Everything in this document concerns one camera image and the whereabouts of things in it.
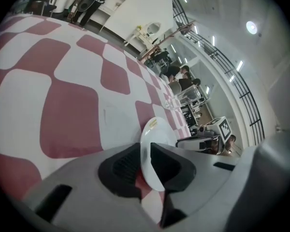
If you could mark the white plate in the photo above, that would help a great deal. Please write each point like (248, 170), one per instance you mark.
(157, 134)

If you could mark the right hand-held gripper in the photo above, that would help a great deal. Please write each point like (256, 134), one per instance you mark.
(222, 127)

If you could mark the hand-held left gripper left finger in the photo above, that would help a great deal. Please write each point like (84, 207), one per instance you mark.
(118, 170)

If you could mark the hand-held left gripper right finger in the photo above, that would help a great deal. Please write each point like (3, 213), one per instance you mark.
(176, 170)

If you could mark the black balcony railing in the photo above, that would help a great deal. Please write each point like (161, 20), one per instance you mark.
(252, 110)

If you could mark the round ceiling light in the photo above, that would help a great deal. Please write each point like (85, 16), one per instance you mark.
(252, 27)

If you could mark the pink white checkered tablecloth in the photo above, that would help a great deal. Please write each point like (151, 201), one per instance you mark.
(70, 120)

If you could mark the white dressing table with mirror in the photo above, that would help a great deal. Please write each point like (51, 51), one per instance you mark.
(147, 33)

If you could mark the grey dining chair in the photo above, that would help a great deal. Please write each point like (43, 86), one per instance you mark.
(175, 86)

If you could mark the reddish wooden coat rack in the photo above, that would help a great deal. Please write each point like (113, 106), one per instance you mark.
(169, 35)

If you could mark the black chrome office chair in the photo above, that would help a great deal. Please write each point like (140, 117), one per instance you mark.
(42, 5)

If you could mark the black swivel office chair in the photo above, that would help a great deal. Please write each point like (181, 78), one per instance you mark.
(160, 55)

